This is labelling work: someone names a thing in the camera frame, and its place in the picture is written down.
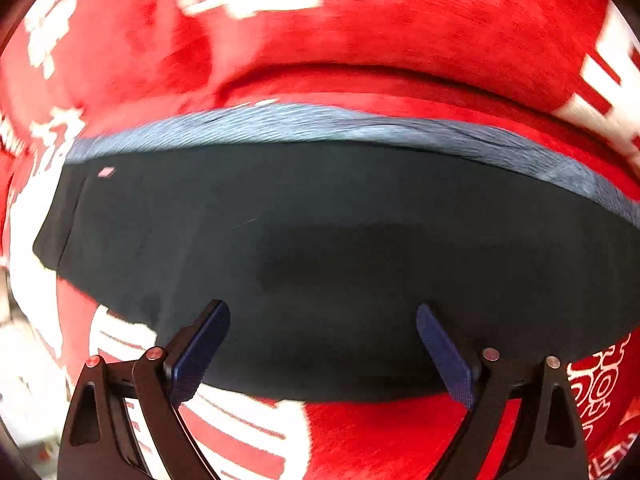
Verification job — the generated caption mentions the black pants with blue waistband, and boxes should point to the black pants with blue waistband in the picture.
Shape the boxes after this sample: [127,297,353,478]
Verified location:
[32,102,640,403]

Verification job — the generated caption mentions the red printed sofa cover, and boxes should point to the red printed sofa cover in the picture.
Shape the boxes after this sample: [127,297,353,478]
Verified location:
[0,0,640,480]

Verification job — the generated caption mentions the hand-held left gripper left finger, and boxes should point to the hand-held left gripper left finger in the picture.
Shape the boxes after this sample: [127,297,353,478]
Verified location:
[56,299,232,480]

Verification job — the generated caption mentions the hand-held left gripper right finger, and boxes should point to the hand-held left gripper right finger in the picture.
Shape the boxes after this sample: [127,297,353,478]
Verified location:
[416,302,591,480]

